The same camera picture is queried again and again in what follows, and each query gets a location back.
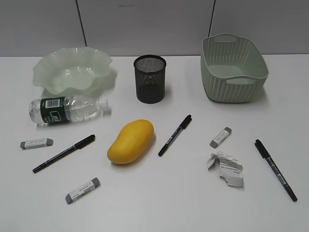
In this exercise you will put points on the grey white eraser right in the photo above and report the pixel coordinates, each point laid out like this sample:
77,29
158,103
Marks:
220,137

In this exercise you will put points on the pale green woven plastic basket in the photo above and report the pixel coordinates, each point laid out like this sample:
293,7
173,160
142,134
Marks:
232,68

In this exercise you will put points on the black marker pen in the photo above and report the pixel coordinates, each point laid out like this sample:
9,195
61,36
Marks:
173,137
79,145
265,155

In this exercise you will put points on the clear plastic water bottle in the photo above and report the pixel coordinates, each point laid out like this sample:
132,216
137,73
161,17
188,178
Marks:
67,109

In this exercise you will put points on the grey white eraser far left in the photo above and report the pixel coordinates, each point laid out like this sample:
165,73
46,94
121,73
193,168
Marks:
32,144

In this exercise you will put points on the pale green wavy glass plate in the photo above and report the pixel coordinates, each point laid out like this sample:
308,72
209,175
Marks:
71,68

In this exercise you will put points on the yellow mango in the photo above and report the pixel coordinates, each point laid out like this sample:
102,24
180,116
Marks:
132,141

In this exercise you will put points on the black mesh pen holder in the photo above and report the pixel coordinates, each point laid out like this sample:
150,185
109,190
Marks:
150,78

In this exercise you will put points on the white waste paper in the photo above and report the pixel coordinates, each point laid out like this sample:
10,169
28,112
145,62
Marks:
230,169

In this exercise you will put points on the grey white eraser front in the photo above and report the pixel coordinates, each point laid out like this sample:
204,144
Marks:
82,190

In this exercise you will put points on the grey white eraser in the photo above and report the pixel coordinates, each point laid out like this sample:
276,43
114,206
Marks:
220,137
32,144
82,190

